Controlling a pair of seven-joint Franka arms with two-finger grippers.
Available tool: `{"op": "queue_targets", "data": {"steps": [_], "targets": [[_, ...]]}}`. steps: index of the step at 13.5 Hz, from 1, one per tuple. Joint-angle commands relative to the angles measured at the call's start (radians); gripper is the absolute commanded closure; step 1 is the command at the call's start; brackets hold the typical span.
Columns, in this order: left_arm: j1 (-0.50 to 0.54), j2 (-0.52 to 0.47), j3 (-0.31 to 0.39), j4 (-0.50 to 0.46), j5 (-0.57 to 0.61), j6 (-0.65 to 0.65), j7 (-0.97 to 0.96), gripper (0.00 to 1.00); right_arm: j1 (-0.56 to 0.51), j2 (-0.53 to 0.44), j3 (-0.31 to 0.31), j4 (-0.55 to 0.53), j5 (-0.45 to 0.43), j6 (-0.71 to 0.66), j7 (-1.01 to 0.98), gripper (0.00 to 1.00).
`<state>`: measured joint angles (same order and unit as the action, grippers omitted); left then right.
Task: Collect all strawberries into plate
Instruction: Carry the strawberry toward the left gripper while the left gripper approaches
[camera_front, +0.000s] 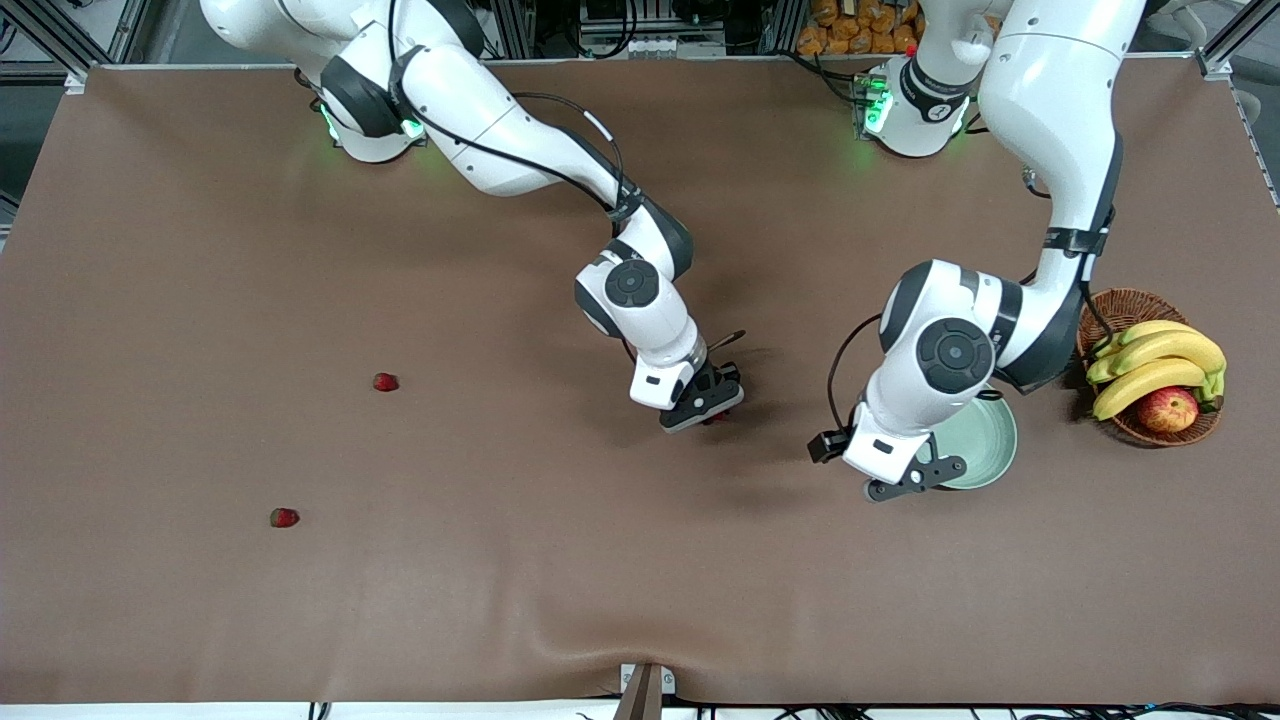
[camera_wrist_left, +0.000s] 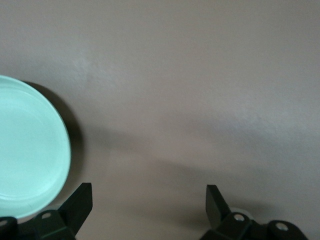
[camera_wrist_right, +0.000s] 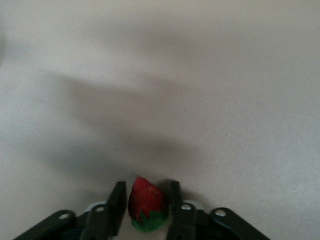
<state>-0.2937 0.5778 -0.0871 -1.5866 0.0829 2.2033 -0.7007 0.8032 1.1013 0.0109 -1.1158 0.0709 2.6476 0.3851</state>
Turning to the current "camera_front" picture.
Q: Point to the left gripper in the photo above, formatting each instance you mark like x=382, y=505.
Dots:
x=818, y=449

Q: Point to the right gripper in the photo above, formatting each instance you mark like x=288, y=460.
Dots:
x=722, y=381

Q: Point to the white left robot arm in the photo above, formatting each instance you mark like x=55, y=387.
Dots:
x=1060, y=120

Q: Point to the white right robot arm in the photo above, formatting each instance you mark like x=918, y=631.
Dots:
x=480, y=120

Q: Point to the pale green round plate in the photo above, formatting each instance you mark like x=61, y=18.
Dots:
x=985, y=450

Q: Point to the brown table cover mat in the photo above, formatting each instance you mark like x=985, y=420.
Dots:
x=640, y=600

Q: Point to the greenish yellow banana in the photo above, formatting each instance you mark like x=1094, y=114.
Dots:
x=1105, y=345
x=1100, y=370

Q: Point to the large yellow banana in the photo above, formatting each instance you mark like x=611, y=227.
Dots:
x=1145, y=385
x=1175, y=345

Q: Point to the red yellow apple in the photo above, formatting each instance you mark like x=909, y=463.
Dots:
x=1168, y=410

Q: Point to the small yellow banana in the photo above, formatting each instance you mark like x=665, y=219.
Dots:
x=1150, y=328

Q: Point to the brown wicker basket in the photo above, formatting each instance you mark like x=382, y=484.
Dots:
x=1130, y=300

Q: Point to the white terminal strip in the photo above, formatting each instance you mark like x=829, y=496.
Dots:
x=650, y=45

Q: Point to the pile of orange buns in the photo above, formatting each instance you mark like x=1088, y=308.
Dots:
x=850, y=30

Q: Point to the metal table edge bracket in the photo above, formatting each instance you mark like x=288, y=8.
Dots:
x=645, y=695

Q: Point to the aluminium frame beam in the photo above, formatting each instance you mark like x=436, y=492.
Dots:
x=45, y=30
x=1225, y=50

